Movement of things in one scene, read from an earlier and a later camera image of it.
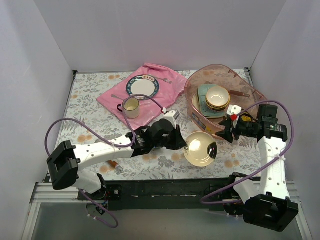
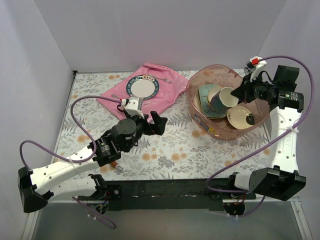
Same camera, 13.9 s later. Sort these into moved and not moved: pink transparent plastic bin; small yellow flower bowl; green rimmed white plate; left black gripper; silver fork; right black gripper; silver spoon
Moved: left black gripper; small yellow flower bowl; right black gripper
Not moved: silver fork; green rimmed white plate; silver spoon; pink transparent plastic bin
